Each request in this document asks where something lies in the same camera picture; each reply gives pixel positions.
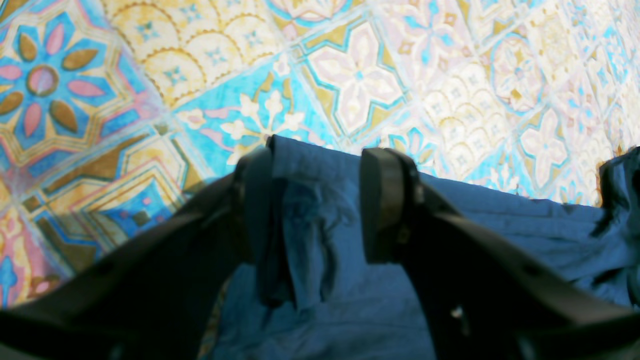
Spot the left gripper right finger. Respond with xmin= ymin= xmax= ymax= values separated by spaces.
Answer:
xmin=359 ymin=147 xmax=639 ymax=360

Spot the patterned tablecloth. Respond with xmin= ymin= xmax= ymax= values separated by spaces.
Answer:
xmin=1 ymin=0 xmax=639 ymax=312

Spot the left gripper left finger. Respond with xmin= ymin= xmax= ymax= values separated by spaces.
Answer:
xmin=1 ymin=148 xmax=273 ymax=360

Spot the dark blue t-shirt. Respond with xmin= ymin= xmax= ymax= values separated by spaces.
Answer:
xmin=210 ymin=136 xmax=639 ymax=360

